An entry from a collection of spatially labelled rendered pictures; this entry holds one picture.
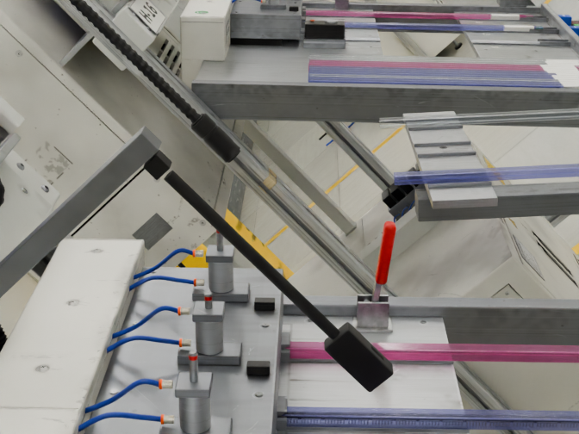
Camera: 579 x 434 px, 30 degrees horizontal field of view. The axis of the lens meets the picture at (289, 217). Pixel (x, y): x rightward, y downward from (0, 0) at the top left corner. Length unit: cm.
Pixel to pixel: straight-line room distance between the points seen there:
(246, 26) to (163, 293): 117
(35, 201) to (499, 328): 47
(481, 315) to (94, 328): 39
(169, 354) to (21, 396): 14
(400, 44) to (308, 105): 365
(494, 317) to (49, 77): 99
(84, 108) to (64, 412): 110
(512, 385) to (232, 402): 127
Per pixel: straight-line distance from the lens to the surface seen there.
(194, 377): 76
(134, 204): 188
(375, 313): 104
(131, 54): 90
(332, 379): 96
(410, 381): 97
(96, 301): 93
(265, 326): 92
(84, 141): 185
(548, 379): 205
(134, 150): 65
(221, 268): 95
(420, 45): 544
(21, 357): 86
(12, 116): 105
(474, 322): 108
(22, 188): 105
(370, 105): 179
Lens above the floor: 142
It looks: 15 degrees down
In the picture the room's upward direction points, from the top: 45 degrees counter-clockwise
